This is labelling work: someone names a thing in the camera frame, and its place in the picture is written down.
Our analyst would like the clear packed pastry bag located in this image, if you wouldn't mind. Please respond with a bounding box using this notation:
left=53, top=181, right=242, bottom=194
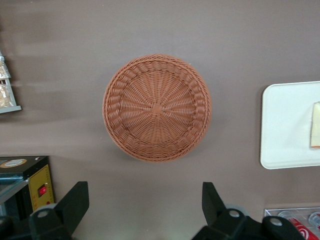
left=0, top=83, right=16, bottom=109
left=0, top=51, right=12, bottom=81

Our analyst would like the triangular sandwich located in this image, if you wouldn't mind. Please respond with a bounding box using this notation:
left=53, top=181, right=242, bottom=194
left=309, top=101, right=320, bottom=150

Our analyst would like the red cola bottle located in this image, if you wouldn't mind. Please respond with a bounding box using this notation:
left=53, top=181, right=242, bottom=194
left=287, top=216, right=320, bottom=240

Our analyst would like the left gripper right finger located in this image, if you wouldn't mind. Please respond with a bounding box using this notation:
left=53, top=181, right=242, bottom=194
left=193, top=181, right=248, bottom=240

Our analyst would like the clear acrylic bottle rack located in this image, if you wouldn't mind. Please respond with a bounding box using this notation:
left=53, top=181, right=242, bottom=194
left=263, top=207, right=320, bottom=240

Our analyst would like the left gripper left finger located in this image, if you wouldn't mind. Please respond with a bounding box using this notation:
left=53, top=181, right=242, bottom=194
left=28, top=181, right=90, bottom=240

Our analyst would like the beige plastic tray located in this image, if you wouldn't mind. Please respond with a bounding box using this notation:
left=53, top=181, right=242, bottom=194
left=259, top=81, right=320, bottom=170

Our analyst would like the brown round wicker basket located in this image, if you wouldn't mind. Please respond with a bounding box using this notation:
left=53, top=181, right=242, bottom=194
left=102, top=53, right=213, bottom=163

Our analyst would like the black sealing machine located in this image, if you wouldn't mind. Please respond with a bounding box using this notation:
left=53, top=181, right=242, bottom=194
left=0, top=155, right=56, bottom=226

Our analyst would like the grey snack display rack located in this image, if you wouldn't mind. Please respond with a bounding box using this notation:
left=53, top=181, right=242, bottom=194
left=0, top=49, right=23, bottom=115

